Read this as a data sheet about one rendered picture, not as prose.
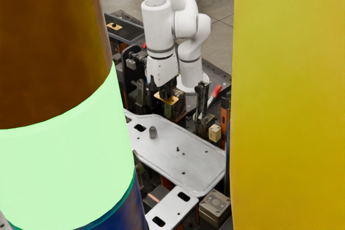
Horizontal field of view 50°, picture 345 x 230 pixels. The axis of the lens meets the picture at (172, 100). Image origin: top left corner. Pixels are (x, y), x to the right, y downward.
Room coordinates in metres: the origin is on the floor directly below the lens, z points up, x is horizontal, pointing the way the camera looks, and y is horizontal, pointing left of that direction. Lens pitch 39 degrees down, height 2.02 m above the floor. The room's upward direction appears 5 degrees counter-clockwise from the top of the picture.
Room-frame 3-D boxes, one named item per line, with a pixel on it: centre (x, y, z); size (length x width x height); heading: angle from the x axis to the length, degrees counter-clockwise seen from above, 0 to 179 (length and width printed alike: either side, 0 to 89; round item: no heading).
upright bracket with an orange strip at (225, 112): (1.01, -0.18, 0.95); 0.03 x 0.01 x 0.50; 45
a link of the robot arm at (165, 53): (0.98, 0.02, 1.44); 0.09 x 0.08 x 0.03; 135
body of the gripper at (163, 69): (0.98, 0.02, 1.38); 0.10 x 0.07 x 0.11; 135
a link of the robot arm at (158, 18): (0.98, 0.02, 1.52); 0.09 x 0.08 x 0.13; 81
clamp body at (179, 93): (1.23, -0.02, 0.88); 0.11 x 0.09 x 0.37; 135
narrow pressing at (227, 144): (0.78, -0.18, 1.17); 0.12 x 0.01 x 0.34; 135
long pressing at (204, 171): (1.31, 0.34, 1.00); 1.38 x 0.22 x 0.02; 45
